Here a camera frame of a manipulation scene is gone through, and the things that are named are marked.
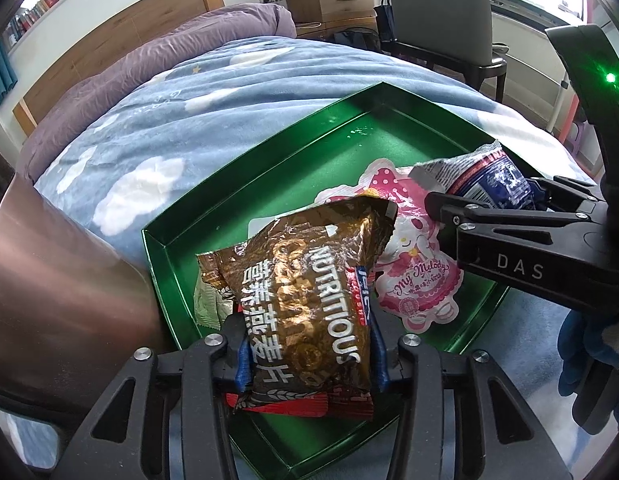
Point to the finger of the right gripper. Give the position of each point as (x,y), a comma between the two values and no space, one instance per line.
(566,196)
(452,211)

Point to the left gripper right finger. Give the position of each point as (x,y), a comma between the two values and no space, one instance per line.
(469,400)

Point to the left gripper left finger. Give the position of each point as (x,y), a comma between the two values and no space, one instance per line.
(160,405)

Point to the dark blue snack bag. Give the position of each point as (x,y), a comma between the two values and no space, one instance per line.
(487,175)

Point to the pink My Melody pouch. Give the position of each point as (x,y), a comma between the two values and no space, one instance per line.
(414,279)

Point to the dark red noodle snack packet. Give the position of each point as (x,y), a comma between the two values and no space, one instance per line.
(341,403)

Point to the brown oatmeal snack bag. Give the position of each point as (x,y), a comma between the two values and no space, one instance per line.
(302,287)

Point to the red white konjac snack bag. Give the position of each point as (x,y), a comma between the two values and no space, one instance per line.
(256,225)

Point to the blue gloved right hand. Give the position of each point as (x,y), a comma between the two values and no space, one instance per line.
(589,349)

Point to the green tray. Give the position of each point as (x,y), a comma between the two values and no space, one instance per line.
(331,147)

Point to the brown black trash bin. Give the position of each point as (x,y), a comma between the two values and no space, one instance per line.
(72,310)

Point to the grey black chair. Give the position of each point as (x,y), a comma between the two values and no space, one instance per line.
(455,34)

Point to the black backpack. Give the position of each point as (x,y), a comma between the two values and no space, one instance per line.
(362,38)

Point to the purple duvet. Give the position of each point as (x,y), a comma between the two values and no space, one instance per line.
(76,104)

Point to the wooden headboard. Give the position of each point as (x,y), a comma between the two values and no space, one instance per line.
(138,24)

